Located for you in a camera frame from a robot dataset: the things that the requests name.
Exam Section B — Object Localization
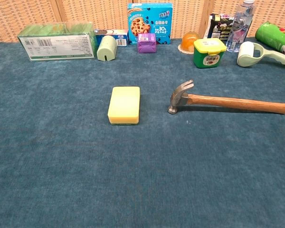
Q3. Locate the claw hammer with wooden handle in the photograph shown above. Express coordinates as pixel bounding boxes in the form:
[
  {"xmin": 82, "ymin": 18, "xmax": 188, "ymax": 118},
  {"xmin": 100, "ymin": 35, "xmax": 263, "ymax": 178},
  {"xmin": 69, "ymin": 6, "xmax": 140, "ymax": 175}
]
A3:
[{"xmin": 168, "ymin": 79, "xmax": 285, "ymax": 115}]

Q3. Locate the yellow sponge with green base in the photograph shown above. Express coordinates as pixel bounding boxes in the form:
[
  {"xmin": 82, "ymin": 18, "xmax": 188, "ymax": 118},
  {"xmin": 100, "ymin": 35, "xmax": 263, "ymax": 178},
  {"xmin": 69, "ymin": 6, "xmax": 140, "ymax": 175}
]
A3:
[{"xmin": 107, "ymin": 86, "xmax": 141, "ymax": 126}]

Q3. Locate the blue table cloth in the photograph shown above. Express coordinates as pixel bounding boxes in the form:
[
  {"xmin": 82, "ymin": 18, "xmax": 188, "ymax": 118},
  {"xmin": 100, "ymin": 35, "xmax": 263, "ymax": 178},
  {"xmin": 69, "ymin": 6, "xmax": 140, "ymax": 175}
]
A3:
[{"xmin": 0, "ymin": 37, "xmax": 285, "ymax": 228}]

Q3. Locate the small purple carton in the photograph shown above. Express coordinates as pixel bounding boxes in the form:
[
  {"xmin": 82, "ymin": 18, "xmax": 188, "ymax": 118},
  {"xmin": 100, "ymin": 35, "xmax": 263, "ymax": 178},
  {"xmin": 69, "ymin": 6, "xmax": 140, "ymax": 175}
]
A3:
[{"xmin": 137, "ymin": 33, "xmax": 157, "ymax": 54}]

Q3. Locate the pale green cylindrical cover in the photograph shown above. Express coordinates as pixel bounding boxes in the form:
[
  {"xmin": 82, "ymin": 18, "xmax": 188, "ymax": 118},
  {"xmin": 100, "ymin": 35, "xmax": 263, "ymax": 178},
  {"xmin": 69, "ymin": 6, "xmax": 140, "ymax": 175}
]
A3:
[{"xmin": 96, "ymin": 35, "xmax": 118, "ymax": 62}]

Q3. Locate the blue sandwich cookie box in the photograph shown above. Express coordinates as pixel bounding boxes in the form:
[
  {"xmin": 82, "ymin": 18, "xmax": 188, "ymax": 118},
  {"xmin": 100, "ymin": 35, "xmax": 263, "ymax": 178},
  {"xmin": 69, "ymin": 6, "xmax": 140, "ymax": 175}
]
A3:
[{"xmin": 94, "ymin": 29, "xmax": 129, "ymax": 47}]

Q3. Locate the orange jelly cup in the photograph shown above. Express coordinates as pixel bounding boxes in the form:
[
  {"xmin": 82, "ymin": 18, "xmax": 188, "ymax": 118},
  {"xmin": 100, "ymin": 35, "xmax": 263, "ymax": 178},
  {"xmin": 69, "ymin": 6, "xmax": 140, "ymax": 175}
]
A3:
[{"xmin": 178, "ymin": 32, "xmax": 200, "ymax": 55}]

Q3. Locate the green tub with yellow lid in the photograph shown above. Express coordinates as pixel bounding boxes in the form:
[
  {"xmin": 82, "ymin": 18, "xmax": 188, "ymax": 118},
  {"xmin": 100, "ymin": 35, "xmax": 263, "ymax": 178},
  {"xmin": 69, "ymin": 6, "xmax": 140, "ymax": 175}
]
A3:
[{"xmin": 193, "ymin": 38, "xmax": 227, "ymax": 69}]

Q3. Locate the blue chocolate chip cookie box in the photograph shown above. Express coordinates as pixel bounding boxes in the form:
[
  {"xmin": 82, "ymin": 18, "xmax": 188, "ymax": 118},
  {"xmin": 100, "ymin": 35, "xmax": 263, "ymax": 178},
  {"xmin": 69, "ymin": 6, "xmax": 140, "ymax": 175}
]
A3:
[{"xmin": 127, "ymin": 2, "xmax": 173, "ymax": 46}]

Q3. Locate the clear box of green packets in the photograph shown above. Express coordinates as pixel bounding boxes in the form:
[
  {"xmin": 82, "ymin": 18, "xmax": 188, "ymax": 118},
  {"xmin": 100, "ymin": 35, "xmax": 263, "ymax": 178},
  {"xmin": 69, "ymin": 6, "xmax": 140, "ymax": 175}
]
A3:
[{"xmin": 17, "ymin": 21, "xmax": 97, "ymax": 62}]

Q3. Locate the black and white snack box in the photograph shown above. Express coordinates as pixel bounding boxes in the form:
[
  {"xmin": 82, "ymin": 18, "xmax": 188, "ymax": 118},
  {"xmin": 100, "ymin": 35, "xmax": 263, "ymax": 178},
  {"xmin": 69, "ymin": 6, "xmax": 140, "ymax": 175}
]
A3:
[{"xmin": 203, "ymin": 13, "xmax": 236, "ymax": 46}]

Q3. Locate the pale green lint roller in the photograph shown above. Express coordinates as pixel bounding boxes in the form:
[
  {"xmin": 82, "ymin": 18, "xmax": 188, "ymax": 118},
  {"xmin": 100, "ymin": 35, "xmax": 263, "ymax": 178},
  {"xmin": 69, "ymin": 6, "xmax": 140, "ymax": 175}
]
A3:
[{"xmin": 237, "ymin": 41, "xmax": 285, "ymax": 71}]

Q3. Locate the clear plastic water bottle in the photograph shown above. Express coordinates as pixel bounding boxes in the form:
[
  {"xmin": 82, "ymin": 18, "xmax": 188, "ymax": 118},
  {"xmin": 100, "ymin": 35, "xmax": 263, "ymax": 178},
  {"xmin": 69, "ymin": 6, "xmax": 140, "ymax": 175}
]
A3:
[{"xmin": 226, "ymin": 0, "xmax": 257, "ymax": 53}]

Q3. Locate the green chips can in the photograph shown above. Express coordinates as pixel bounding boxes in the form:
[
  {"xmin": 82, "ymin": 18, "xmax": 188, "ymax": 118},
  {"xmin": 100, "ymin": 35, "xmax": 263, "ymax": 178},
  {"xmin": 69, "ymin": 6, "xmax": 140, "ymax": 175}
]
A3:
[{"xmin": 255, "ymin": 21, "xmax": 285, "ymax": 59}]

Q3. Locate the woven folding screen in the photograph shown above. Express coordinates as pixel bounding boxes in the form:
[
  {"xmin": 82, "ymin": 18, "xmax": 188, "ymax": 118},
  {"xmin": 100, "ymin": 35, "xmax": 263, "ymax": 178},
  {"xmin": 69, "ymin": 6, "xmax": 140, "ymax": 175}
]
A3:
[{"xmin": 0, "ymin": 0, "xmax": 285, "ymax": 44}]

